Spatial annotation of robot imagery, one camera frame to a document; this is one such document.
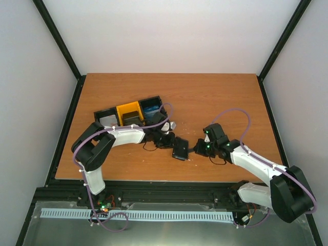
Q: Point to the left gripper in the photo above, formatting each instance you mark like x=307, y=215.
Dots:
x=168, y=144

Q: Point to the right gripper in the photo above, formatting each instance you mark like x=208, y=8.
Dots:
x=199, y=149

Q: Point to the black card holder wallet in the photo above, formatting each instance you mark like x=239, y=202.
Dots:
x=180, y=149

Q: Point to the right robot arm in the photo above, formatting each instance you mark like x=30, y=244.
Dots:
x=284, y=190

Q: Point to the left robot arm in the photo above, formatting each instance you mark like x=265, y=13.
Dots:
x=94, y=145

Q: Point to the right black card bin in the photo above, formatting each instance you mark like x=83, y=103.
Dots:
x=155, y=100

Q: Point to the black card bin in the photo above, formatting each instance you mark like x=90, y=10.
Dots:
x=155, y=100
x=103, y=113

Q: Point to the blue card stack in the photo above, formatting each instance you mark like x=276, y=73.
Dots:
x=150, y=111

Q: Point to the dark grey card stack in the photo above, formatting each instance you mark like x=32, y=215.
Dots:
x=131, y=118

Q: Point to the yellow card bin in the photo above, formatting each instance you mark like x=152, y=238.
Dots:
x=129, y=109

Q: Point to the red white card stack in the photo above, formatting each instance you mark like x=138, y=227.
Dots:
x=109, y=121

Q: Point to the left black card bin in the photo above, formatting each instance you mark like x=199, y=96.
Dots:
x=103, y=113

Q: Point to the small electronics board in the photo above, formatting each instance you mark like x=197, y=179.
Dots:
x=107, y=203

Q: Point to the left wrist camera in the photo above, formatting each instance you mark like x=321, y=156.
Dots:
x=168, y=127

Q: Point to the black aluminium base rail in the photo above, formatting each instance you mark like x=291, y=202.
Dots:
x=220, y=195

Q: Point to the left black frame post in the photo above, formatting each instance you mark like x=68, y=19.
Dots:
x=48, y=20

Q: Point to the black frame post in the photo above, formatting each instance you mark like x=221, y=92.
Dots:
x=287, y=32
x=48, y=20

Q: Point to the right black frame post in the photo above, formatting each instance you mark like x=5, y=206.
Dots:
x=287, y=32

